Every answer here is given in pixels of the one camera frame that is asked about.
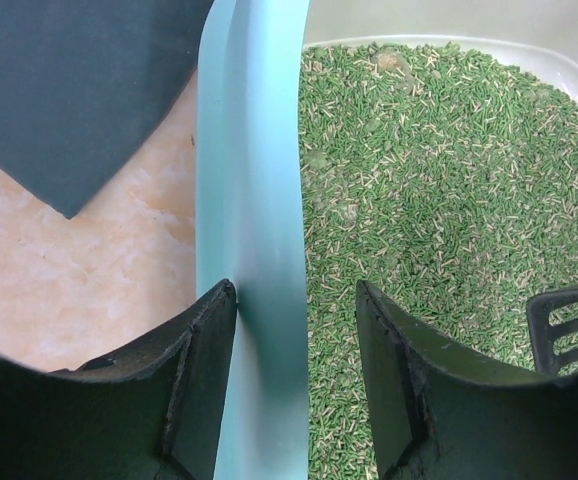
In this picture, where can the teal plastic litter box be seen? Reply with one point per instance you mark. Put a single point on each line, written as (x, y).
(249, 209)

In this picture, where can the black slotted litter scoop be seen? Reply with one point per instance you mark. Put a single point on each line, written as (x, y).
(543, 335)

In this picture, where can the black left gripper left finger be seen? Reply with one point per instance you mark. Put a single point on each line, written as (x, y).
(151, 409)

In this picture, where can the folded dark grey cloth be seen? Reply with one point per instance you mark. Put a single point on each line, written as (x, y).
(83, 84)

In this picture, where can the green cat litter pellets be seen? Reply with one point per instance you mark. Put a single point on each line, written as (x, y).
(449, 180)

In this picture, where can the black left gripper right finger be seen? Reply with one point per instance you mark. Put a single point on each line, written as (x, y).
(441, 410)

